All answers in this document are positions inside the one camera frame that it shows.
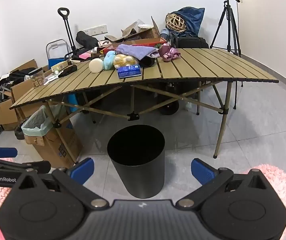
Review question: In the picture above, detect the clear jar of nuts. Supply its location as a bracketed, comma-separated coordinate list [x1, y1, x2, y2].
[30, 69, 45, 88]

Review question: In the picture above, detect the black bag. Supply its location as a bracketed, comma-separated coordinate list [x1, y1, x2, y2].
[76, 31, 99, 49]

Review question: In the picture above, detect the blue tissue packet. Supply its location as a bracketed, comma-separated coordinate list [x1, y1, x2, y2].
[117, 64, 142, 79]

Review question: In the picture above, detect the tall printed cardboard box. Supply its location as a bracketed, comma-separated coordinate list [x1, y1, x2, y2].
[21, 104, 83, 169]

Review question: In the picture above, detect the blue box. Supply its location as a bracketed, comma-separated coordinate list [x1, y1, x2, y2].
[48, 57, 67, 68]

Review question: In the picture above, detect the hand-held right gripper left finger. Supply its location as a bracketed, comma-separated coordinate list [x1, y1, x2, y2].
[13, 158, 109, 208]

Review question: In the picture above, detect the black suitcase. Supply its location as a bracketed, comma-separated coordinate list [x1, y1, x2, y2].
[169, 32, 210, 49]

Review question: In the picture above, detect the white round plush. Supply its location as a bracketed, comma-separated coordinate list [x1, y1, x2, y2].
[89, 58, 104, 74]

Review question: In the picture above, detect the red cardboard box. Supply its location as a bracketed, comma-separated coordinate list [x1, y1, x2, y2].
[103, 37, 168, 55]

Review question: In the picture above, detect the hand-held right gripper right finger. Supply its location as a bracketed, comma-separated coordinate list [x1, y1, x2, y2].
[175, 158, 273, 208]

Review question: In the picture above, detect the dark clothing pile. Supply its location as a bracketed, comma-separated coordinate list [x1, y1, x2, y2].
[69, 46, 94, 61]

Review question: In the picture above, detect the black glove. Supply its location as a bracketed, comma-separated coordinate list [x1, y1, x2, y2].
[58, 64, 78, 78]

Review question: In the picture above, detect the grey felt insole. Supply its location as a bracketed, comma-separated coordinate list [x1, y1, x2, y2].
[121, 21, 139, 37]
[105, 34, 124, 43]

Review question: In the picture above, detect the white plastic wrapper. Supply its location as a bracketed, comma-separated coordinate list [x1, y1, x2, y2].
[44, 70, 59, 83]

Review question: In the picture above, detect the blue plush toy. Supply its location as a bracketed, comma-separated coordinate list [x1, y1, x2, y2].
[103, 51, 118, 70]

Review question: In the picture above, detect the wicker ball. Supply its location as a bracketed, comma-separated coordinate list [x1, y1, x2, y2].
[166, 14, 187, 32]

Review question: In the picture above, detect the large cardboard box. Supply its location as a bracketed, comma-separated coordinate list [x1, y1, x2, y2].
[0, 59, 38, 130]

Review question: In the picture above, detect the black trolley handle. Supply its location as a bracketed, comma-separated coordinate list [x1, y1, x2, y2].
[57, 7, 78, 54]

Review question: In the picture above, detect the black cloth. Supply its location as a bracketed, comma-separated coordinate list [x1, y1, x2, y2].
[140, 56, 158, 68]

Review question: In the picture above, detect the white wall socket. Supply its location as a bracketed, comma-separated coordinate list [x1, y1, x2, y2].
[83, 24, 108, 36]

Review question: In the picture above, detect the pink satin cloth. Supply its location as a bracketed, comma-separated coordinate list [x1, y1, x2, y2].
[158, 44, 181, 62]

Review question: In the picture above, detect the black tripod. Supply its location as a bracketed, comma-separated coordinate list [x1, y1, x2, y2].
[209, 0, 244, 110]

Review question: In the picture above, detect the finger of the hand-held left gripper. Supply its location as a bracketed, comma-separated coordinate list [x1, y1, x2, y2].
[0, 144, 18, 158]
[0, 159, 51, 174]

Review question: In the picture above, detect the purple fluffy cloth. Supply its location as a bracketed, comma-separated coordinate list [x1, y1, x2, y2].
[116, 44, 160, 58]

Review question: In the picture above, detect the green plastic bag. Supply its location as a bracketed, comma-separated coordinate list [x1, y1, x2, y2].
[21, 104, 69, 138]

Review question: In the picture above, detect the yellow plush toy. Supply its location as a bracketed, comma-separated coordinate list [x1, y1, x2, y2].
[113, 54, 138, 68]

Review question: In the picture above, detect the plain cardboard box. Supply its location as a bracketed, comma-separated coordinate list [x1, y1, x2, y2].
[11, 66, 66, 120]

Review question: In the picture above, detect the dark clothes heap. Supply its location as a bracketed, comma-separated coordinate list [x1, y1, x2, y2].
[0, 67, 37, 105]

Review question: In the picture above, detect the grey hand truck frame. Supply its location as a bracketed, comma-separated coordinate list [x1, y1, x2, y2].
[45, 39, 69, 67]

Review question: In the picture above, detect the black round bin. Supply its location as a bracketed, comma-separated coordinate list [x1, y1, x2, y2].
[107, 124, 165, 198]

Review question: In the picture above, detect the open cardboard box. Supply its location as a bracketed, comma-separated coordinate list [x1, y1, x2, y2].
[118, 16, 161, 42]

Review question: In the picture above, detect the blue bag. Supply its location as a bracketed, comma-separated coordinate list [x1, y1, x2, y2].
[168, 7, 205, 37]

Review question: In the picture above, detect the beige box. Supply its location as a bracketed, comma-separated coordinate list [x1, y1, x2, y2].
[51, 61, 71, 72]

